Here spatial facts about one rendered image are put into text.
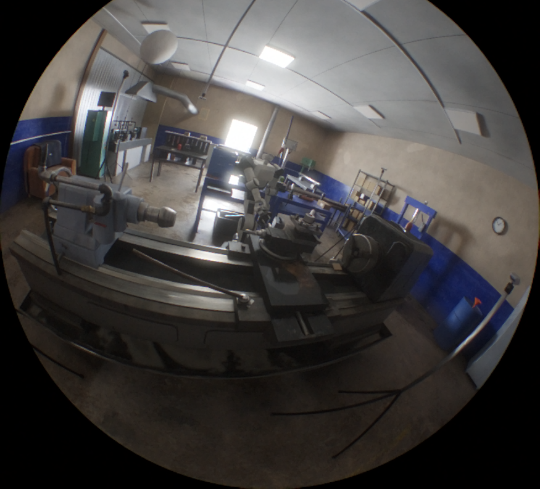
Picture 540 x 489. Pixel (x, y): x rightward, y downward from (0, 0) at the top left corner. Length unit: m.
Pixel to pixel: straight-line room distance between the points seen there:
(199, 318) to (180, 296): 0.13
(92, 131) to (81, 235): 3.68
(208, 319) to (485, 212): 4.63
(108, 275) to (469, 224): 4.96
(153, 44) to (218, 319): 3.99
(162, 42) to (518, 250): 7.31
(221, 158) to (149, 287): 2.12
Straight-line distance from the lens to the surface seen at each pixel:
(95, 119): 4.44
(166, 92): 5.89
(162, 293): 0.81
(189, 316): 0.75
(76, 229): 0.93
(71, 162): 4.12
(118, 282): 0.86
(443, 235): 4.58
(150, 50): 3.99
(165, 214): 0.75
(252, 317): 0.75
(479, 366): 4.30
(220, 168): 2.64
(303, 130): 8.49
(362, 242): 1.18
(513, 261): 4.49
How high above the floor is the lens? 1.46
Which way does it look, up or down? 21 degrees down
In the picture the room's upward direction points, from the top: 21 degrees clockwise
